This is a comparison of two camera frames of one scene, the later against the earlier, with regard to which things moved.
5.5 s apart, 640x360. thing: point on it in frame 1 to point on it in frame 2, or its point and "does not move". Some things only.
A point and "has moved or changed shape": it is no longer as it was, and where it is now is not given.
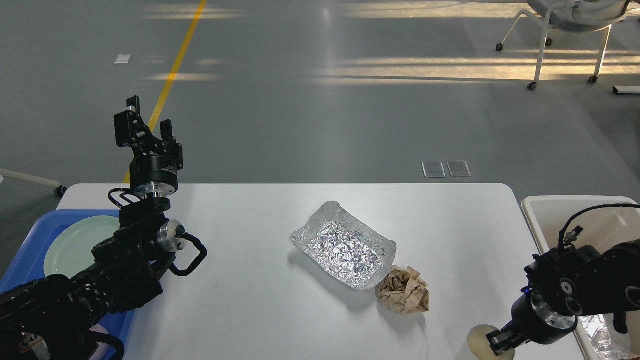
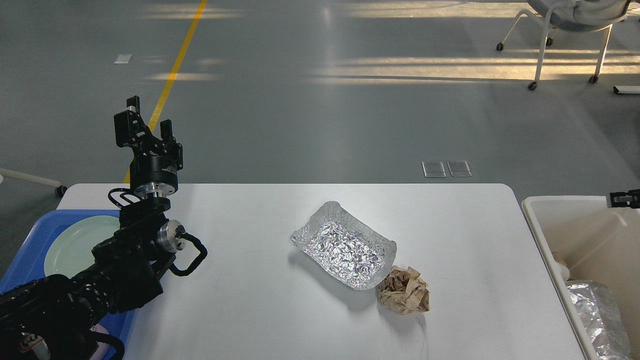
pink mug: [103, 348] does not move
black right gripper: [530, 320] to [632, 195]
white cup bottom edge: [479, 347] has moved or changed shape
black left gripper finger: [177, 148] does not move
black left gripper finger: [130, 127] does not move
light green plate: [69, 251] does not move
